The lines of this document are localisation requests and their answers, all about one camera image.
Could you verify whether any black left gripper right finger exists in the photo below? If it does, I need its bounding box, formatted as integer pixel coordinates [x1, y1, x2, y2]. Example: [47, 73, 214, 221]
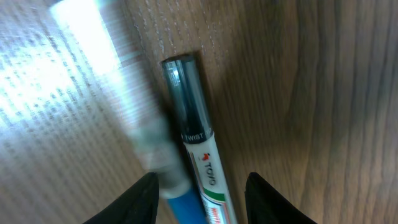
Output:
[244, 172, 316, 224]

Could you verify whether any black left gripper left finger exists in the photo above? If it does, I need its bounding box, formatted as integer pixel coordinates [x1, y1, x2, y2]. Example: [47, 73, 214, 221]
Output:
[84, 172, 159, 224]

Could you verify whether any blue whiteboard marker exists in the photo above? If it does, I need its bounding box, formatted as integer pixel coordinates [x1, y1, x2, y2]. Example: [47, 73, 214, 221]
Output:
[126, 118, 208, 224]

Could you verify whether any black whiteboard marker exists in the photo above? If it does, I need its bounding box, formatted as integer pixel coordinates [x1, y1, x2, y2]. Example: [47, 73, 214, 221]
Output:
[161, 54, 238, 224]

